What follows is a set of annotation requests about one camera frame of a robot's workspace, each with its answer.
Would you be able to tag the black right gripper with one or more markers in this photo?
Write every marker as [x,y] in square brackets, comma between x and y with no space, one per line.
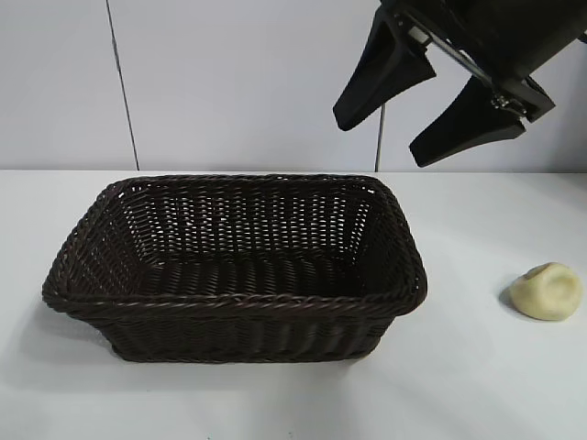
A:
[495,32]

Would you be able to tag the pale yellow egg yolk pastry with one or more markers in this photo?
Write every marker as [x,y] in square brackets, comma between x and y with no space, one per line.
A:
[548,291]

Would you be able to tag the dark brown woven wicker basket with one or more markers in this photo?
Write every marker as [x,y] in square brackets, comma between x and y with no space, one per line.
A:
[229,330]

